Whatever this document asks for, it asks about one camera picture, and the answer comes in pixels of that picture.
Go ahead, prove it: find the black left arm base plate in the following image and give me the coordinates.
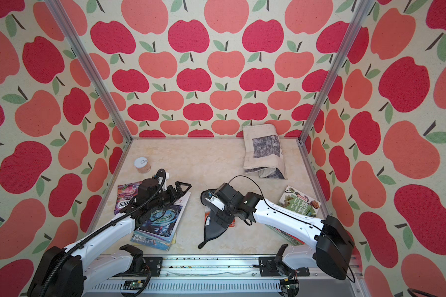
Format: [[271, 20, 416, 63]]
[[131, 256, 163, 277]]

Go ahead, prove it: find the purple candy bag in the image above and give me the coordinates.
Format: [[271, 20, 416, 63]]
[[114, 182, 141, 215]]

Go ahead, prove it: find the aluminium corner post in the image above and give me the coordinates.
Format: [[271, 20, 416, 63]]
[[297, 0, 375, 147], [45, 0, 133, 144]]

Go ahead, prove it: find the red black manga book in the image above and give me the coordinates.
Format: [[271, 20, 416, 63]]
[[204, 206, 235, 228]]

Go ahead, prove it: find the clear tape roll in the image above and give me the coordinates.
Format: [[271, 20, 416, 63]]
[[134, 157, 151, 174]]

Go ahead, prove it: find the cream printed canvas bag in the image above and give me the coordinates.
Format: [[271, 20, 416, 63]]
[[243, 124, 286, 179]]

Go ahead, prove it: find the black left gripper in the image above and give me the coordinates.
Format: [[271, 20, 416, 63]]
[[149, 181, 193, 211]]

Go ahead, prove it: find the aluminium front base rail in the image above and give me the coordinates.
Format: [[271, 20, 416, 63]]
[[86, 255, 370, 297]]

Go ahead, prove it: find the grey green microfibre cloth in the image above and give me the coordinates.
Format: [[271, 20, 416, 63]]
[[198, 189, 235, 249]]

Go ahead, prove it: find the left rear aluminium corner post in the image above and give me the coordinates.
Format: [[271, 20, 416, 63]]
[[45, 0, 133, 144]]

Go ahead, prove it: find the blue robot sunflower magazine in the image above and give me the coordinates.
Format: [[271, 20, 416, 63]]
[[131, 231, 176, 251]]

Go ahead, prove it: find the white book with blue vortex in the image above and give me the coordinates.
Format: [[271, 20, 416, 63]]
[[135, 192, 191, 243]]

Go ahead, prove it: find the right rear aluminium corner post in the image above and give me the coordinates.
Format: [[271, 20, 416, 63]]
[[297, 0, 375, 147]]

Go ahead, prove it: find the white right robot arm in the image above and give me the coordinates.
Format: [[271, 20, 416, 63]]
[[200, 183, 354, 280]]

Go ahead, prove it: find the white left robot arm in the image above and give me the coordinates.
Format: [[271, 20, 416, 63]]
[[27, 176, 191, 297]]

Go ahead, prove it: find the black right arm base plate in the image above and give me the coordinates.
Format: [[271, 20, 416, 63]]
[[253, 256, 310, 278]]

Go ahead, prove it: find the red green cover book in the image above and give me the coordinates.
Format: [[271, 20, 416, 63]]
[[267, 186, 320, 246]]

